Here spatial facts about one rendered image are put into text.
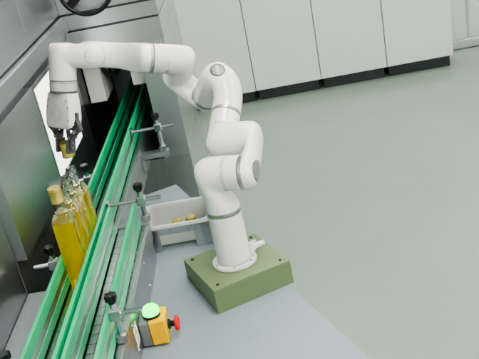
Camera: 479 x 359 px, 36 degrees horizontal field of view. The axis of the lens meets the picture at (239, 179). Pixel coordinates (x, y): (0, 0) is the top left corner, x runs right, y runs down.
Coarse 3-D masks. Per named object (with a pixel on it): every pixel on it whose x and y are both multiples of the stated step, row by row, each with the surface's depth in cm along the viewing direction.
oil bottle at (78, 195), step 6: (78, 192) 204; (72, 198) 202; (78, 198) 202; (84, 198) 207; (84, 204) 206; (84, 210) 205; (84, 216) 204; (90, 222) 208; (90, 228) 207; (90, 234) 207
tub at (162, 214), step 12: (156, 204) 246; (168, 204) 246; (180, 204) 246; (192, 204) 246; (204, 204) 246; (156, 216) 247; (168, 216) 247; (180, 216) 247; (204, 216) 247; (156, 228) 231
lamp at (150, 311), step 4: (148, 304) 189; (152, 304) 189; (156, 304) 189; (144, 308) 188; (148, 308) 188; (152, 308) 188; (156, 308) 188; (144, 312) 188; (148, 312) 187; (152, 312) 187; (156, 312) 188; (144, 316) 188; (148, 316) 188; (152, 316) 188; (156, 316) 188; (148, 320) 188
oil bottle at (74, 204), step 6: (66, 204) 197; (72, 204) 197; (78, 204) 200; (78, 210) 198; (78, 216) 198; (78, 222) 198; (84, 222) 202; (84, 228) 201; (84, 234) 200; (84, 240) 200; (90, 240) 205
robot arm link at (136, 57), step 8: (104, 48) 213; (112, 48) 213; (120, 48) 213; (128, 48) 211; (136, 48) 208; (144, 48) 207; (152, 48) 208; (112, 56) 214; (120, 56) 213; (128, 56) 212; (136, 56) 208; (144, 56) 206; (152, 56) 207; (104, 64) 214; (112, 64) 214; (120, 64) 214; (128, 64) 212; (136, 64) 209; (144, 64) 207; (152, 64) 208; (136, 72) 212; (144, 72) 210; (152, 72) 210
